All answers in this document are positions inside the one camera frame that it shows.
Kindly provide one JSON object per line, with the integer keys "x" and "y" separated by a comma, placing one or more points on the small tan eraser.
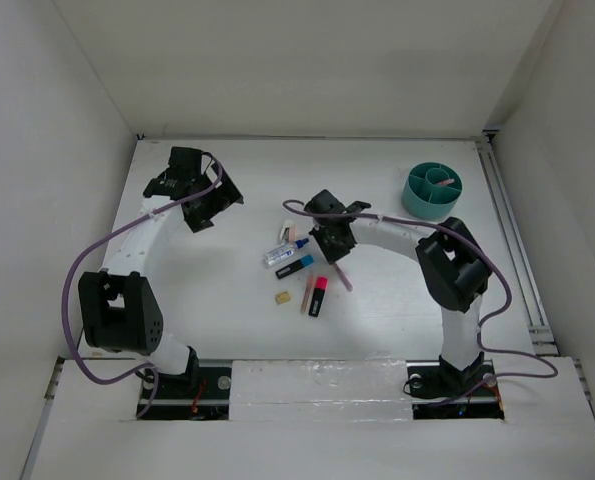
{"x": 282, "y": 297}

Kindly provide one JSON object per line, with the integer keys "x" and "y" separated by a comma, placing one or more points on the clear blue-capped glue bottle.
{"x": 283, "y": 252}

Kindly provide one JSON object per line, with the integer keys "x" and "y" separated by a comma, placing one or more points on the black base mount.
{"x": 209, "y": 400}
{"x": 433, "y": 399}

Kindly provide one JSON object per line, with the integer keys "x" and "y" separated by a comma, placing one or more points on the pink translucent pen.
{"x": 343, "y": 278}

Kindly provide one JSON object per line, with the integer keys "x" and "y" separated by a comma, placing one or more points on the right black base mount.
{"x": 433, "y": 399}

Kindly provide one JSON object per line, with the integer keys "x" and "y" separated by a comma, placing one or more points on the pink black highlighter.
{"x": 317, "y": 297}

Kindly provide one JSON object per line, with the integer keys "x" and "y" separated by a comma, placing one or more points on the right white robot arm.
{"x": 455, "y": 277}

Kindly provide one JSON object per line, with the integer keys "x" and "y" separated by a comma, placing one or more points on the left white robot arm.
{"x": 119, "y": 310}

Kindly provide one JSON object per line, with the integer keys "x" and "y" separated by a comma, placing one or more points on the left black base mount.
{"x": 209, "y": 400}

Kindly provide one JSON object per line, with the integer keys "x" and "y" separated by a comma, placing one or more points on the teal round divided organizer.
{"x": 423, "y": 199}

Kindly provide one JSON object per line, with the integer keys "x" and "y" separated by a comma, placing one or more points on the orange thin pencil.
{"x": 307, "y": 293}

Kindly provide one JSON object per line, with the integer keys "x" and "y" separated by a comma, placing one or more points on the blue black highlighter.
{"x": 294, "y": 267}

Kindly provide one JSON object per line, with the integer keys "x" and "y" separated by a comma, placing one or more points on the orange pen with white grip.
{"x": 446, "y": 182}

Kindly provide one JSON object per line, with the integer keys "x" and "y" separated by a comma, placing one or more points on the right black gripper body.
{"x": 333, "y": 249}

